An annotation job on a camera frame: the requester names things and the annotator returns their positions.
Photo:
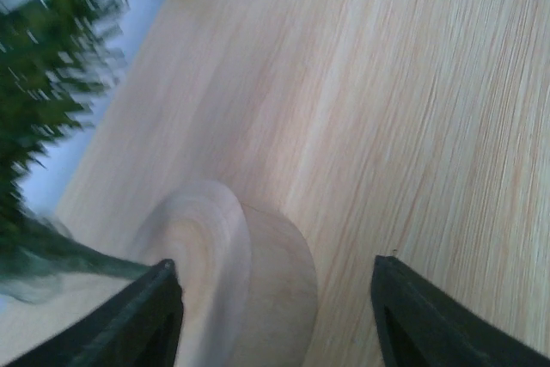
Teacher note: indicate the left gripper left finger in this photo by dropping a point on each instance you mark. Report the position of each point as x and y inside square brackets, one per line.
[139, 326]

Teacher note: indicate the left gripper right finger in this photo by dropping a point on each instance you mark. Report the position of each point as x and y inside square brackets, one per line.
[418, 324]

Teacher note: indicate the small green christmas tree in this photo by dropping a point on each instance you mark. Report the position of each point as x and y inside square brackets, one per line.
[146, 190]

